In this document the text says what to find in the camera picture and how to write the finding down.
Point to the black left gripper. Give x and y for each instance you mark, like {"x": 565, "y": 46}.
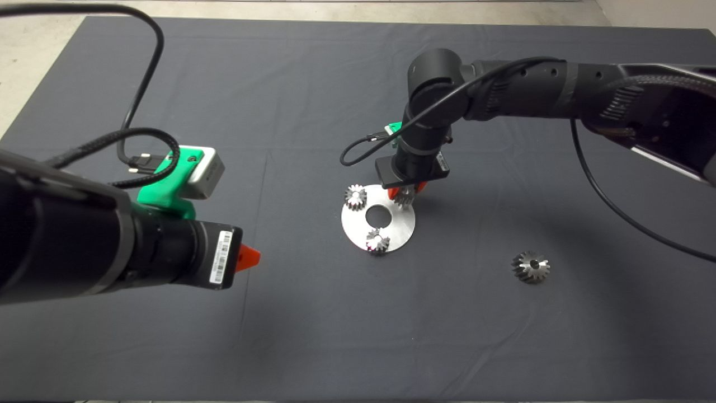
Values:
{"x": 218, "y": 254}

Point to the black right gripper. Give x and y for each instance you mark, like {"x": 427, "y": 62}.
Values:
{"x": 414, "y": 174}

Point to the small steel gear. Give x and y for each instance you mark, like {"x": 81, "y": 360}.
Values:
{"x": 377, "y": 242}
{"x": 405, "y": 197}
{"x": 355, "y": 197}

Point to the larger steel gear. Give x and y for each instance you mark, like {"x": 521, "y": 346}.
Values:
{"x": 523, "y": 268}

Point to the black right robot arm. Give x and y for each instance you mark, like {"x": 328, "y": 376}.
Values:
{"x": 531, "y": 84}

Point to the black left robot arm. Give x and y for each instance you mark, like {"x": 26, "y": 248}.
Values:
{"x": 67, "y": 240}

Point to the round metal plate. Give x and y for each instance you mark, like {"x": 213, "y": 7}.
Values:
{"x": 357, "y": 224}

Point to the dark table cloth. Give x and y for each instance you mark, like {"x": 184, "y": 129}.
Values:
{"x": 335, "y": 84}

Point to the silver right camera box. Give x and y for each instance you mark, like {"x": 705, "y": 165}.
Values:
{"x": 392, "y": 137}

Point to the silver camera box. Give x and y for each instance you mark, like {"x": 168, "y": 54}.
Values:
{"x": 392, "y": 137}
{"x": 207, "y": 173}

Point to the green right camera mount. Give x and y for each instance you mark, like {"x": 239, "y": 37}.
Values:
{"x": 396, "y": 127}

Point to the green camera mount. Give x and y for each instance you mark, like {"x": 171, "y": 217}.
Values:
{"x": 162, "y": 193}
{"x": 396, "y": 127}

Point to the silver left camera box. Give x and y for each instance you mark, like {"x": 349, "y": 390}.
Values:
{"x": 207, "y": 173}

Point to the green left camera mount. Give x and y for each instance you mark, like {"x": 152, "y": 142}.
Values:
{"x": 162, "y": 193}

